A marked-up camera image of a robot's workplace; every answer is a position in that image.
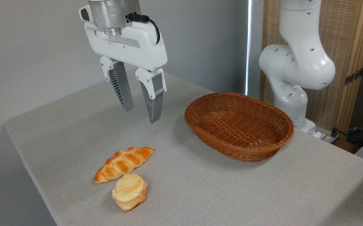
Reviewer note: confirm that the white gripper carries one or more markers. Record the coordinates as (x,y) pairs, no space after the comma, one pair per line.
(143,47)

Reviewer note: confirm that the braided golden bread loaf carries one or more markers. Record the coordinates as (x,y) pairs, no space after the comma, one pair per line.
(123,164)

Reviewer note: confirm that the round pale bread bun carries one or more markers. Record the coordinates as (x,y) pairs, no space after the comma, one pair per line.
(129,191)

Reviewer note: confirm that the brown wicker oval basket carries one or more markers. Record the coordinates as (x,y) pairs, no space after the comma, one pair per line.
(237,125)

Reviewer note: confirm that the white power strip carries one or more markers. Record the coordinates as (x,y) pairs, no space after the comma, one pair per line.
(329,137)

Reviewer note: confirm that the dark metal screen hinge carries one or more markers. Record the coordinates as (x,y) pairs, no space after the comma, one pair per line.
(354,76)

